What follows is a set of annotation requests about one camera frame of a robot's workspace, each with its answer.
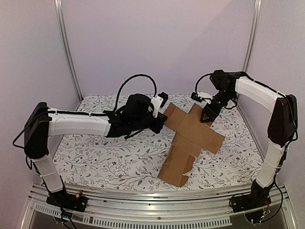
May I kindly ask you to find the brown cardboard box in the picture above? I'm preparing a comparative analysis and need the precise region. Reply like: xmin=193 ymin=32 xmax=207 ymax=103
xmin=158 ymin=103 xmax=225 ymax=187

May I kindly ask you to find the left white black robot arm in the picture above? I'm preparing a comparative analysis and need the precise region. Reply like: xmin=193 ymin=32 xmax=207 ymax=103
xmin=19 ymin=93 xmax=168 ymax=207

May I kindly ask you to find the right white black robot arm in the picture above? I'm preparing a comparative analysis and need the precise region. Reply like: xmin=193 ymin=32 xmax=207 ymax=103
xmin=195 ymin=70 xmax=298 ymax=208

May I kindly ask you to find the floral patterned table mat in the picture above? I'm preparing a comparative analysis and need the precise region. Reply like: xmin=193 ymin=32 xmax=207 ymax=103
xmin=53 ymin=107 xmax=263 ymax=192

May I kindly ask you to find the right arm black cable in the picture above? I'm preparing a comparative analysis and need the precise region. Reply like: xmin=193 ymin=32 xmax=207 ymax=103
xmin=194 ymin=73 xmax=214 ymax=95

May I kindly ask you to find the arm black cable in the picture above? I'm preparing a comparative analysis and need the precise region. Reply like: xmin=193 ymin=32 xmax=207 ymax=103
xmin=194 ymin=73 xmax=214 ymax=95
xmin=113 ymin=74 xmax=158 ymax=113

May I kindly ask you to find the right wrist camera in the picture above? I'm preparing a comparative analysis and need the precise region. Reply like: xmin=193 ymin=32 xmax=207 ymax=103
xmin=191 ymin=92 xmax=213 ymax=104

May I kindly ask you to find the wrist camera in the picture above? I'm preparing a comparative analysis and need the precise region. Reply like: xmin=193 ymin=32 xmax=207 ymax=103
xmin=191 ymin=92 xmax=213 ymax=104
xmin=151 ymin=92 xmax=168 ymax=118

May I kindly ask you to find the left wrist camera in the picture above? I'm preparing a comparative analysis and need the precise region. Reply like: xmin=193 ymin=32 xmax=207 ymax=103
xmin=151 ymin=92 xmax=168 ymax=118

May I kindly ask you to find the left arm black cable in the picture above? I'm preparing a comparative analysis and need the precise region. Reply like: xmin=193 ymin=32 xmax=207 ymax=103
xmin=113 ymin=74 xmax=158 ymax=113

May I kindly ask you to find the right aluminium frame post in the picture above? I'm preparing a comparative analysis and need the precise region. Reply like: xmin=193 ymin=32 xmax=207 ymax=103
xmin=242 ymin=0 xmax=262 ymax=72

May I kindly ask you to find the aluminium frame post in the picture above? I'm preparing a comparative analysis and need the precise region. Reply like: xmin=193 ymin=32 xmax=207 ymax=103
xmin=54 ymin=0 xmax=83 ymax=102
xmin=242 ymin=0 xmax=262 ymax=72

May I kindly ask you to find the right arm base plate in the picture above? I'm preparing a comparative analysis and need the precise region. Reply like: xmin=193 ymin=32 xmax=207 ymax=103
xmin=229 ymin=194 xmax=272 ymax=213

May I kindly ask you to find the front aluminium rail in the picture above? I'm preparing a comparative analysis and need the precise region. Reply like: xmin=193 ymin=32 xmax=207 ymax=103
xmin=21 ymin=185 xmax=301 ymax=229

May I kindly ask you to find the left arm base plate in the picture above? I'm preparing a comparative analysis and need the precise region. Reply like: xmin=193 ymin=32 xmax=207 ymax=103
xmin=46 ymin=190 xmax=88 ymax=212

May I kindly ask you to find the left aluminium frame post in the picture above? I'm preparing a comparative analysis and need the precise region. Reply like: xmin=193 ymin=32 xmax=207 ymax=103
xmin=54 ymin=0 xmax=83 ymax=102

